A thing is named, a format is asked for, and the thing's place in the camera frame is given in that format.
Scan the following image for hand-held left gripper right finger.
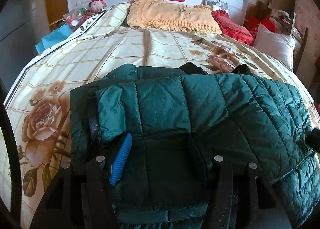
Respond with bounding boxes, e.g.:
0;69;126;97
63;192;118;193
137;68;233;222
187;134;288;229

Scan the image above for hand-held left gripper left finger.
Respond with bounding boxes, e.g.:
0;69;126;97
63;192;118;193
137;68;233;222
29;133;133;229

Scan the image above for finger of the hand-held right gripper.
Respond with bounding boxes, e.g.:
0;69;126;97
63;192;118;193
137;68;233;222
307;128;320;153

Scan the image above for green puffer jacket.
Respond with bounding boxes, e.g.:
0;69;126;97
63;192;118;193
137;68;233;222
69;62;320;229

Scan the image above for red clothes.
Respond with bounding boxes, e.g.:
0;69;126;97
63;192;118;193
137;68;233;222
247;16;278;38

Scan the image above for magenta cloth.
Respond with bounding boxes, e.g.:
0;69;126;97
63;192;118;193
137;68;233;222
312;100;320;119

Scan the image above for wooden chair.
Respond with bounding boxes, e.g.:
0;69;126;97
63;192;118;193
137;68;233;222
271;9;308;69

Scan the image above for white pillow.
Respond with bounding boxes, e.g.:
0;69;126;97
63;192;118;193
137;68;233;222
252;24;296;72

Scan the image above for bed with floral checked quilt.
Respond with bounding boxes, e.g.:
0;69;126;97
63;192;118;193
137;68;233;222
4;2;316;229

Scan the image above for red frilled cushion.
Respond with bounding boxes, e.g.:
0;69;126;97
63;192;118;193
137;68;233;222
211;10;254;45

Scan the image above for blue bag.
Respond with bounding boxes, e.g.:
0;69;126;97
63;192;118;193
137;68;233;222
35;23;73;54

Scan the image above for yellow frilled pillow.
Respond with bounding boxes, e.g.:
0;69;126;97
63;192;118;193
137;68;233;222
127;0;223;35

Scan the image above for clutter of bottles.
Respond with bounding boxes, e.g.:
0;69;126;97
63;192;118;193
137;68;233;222
64;1;92;29

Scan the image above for stuffed pig toy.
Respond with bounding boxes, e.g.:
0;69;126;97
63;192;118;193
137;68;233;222
89;0;108;14

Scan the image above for grey refrigerator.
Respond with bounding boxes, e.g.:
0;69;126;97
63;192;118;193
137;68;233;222
0;0;38;69

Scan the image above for black curved cable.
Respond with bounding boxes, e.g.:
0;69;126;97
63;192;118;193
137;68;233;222
0;99;22;229

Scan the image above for photo frame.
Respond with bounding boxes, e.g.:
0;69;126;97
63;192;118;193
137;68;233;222
204;0;228;12

